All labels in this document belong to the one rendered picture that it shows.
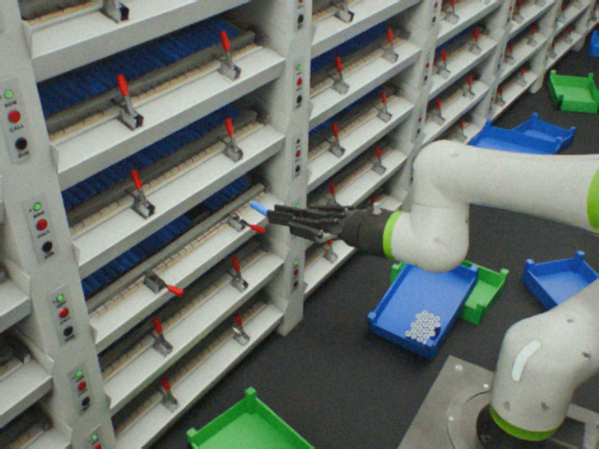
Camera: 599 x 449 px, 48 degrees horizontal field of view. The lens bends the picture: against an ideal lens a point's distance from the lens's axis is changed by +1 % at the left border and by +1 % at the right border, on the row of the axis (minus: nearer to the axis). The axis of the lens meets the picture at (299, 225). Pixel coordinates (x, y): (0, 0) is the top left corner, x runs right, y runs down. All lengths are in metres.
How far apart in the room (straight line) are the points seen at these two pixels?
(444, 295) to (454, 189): 0.93
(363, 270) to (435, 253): 1.03
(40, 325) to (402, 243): 0.64
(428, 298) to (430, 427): 0.76
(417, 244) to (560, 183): 0.29
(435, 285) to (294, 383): 0.54
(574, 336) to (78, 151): 0.87
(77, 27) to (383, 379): 1.21
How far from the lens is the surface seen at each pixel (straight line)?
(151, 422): 1.67
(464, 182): 1.13
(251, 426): 1.76
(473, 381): 1.45
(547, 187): 1.04
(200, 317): 1.62
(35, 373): 1.31
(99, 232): 1.28
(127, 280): 1.40
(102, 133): 1.20
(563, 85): 3.75
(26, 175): 1.09
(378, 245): 1.25
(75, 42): 1.08
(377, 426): 1.78
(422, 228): 1.19
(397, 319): 2.01
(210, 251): 1.51
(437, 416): 1.37
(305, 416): 1.78
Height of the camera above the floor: 1.39
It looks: 35 degrees down
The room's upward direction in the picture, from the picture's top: 1 degrees clockwise
